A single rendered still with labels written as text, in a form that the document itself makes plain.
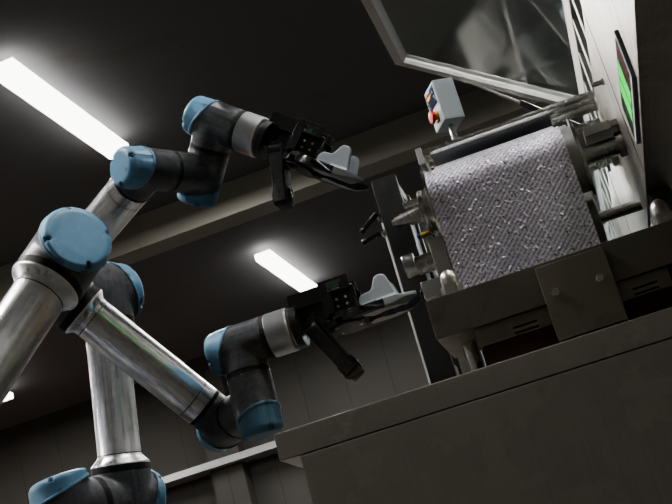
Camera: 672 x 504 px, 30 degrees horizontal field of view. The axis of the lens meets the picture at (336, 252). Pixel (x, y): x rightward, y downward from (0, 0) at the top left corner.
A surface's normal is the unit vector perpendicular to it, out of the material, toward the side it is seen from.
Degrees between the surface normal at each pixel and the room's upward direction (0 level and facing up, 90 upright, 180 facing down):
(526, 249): 90
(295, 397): 90
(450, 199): 90
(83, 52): 180
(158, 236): 90
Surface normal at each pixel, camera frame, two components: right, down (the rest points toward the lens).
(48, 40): 0.26, 0.91
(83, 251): 0.49, -0.49
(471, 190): -0.25, -0.25
